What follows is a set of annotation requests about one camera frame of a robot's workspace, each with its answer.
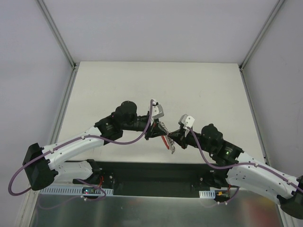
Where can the right white cable duct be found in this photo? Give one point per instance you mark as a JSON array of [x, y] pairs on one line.
[[210, 194]]

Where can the aluminium table rail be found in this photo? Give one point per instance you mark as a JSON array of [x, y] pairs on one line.
[[285, 219], [29, 202]]

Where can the left white cable duct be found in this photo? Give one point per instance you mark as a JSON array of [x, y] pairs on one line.
[[76, 190]]

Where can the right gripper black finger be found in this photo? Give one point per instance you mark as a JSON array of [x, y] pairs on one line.
[[177, 138], [178, 132]]

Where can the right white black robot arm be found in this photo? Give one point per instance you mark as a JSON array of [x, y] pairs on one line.
[[237, 168]]

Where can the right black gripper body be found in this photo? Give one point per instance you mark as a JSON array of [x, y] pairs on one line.
[[183, 138]]

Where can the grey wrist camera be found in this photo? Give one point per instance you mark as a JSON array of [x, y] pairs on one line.
[[157, 112], [186, 123]]

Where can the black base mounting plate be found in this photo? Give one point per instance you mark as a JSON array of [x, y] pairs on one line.
[[178, 180]]

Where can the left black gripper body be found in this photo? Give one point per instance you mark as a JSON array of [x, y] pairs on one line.
[[150, 130]]

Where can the left aluminium frame post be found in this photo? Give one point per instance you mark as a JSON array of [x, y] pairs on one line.
[[56, 33]]

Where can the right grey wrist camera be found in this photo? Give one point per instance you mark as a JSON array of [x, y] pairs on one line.
[[186, 123]]

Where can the right aluminium table rail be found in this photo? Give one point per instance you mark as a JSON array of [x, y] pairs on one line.
[[285, 219]]

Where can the aluminium frame post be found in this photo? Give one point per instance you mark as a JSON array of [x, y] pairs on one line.
[[56, 33], [265, 27]]

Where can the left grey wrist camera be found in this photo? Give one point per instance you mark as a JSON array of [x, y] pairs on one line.
[[157, 112]]

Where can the white cable duct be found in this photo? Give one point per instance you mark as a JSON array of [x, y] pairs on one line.
[[210, 194], [76, 190]]

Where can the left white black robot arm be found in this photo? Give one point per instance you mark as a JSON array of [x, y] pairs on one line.
[[45, 165]]

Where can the left aluminium table rail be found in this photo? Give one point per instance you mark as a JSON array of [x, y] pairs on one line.
[[29, 202]]

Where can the right aluminium frame post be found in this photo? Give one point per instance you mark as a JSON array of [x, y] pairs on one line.
[[265, 27]]

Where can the red handled metal key holder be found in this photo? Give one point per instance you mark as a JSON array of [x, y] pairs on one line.
[[169, 143]]

